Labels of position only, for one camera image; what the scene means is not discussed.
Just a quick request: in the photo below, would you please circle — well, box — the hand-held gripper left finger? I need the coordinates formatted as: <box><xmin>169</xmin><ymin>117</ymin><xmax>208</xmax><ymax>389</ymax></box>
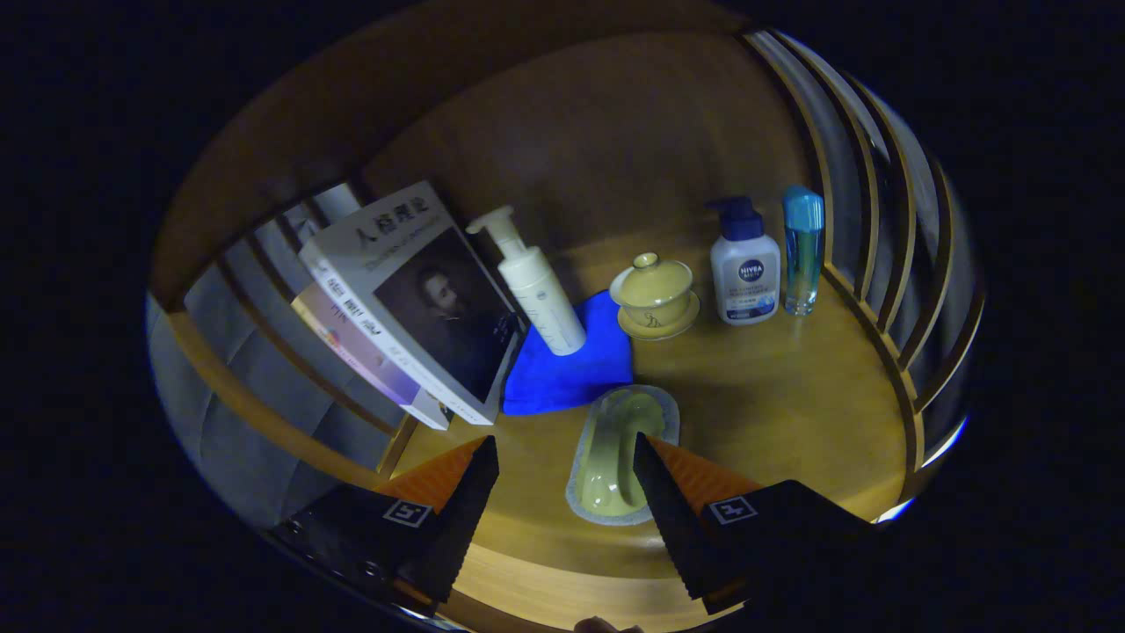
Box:
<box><xmin>268</xmin><ymin>435</ymin><xmax>500</xmax><ymax>616</ymax></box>

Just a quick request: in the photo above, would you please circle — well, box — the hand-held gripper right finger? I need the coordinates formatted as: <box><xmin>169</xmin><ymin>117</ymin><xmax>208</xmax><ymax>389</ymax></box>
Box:
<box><xmin>633</xmin><ymin>433</ymin><xmax>880</xmax><ymax>616</ymax></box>

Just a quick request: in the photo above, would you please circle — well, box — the green item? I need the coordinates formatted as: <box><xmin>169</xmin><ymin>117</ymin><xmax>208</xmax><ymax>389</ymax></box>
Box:
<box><xmin>565</xmin><ymin>384</ymin><xmax>681</xmax><ymax>528</ymax></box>

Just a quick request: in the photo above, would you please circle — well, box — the wooden countertop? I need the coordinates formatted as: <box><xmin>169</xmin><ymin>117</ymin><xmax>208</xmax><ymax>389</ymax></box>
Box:
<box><xmin>378</xmin><ymin>224</ymin><xmax>911</xmax><ymax>632</ymax></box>

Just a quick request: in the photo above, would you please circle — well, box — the wooden cabinet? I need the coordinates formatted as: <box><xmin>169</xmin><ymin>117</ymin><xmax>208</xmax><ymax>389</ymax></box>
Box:
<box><xmin>149</xmin><ymin>0</ymin><xmax>985</xmax><ymax>520</ymax></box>

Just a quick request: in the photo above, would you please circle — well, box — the blue folded cloth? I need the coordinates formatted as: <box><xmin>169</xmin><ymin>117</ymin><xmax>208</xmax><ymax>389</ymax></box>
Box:
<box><xmin>502</xmin><ymin>290</ymin><xmax>635</xmax><ymax>417</ymax></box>

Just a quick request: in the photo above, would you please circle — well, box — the purple book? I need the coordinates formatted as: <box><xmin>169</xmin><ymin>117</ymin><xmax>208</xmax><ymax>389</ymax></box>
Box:
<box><xmin>291</xmin><ymin>283</ymin><xmax>451</xmax><ymax>431</ymax></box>

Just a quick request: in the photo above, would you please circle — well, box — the yellow lidded teacup with saucer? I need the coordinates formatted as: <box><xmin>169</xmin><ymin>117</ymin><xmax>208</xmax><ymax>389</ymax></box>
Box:
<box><xmin>609</xmin><ymin>252</ymin><xmax>701</xmax><ymax>342</ymax></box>

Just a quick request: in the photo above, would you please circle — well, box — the white bottle with blue pump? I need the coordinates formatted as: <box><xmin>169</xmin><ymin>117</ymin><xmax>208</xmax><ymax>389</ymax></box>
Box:
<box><xmin>706</xmin><ymin>195</ymin><xmax>782</xmax><ymax>326</ymax></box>

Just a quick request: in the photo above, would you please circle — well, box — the white book with dark cover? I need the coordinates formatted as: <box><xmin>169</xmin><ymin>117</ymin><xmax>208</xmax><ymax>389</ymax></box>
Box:
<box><xmin>299</xmin><ymin>180</ymin><xmax>528</xmax><ymax>426</ymax></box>

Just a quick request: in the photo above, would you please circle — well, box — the clear blue bottle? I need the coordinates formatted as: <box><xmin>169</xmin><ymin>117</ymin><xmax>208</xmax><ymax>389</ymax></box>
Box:
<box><xmin>781</xmin><ymin>185</ymin><xmax>826</xmax><ymax>317</ymax></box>

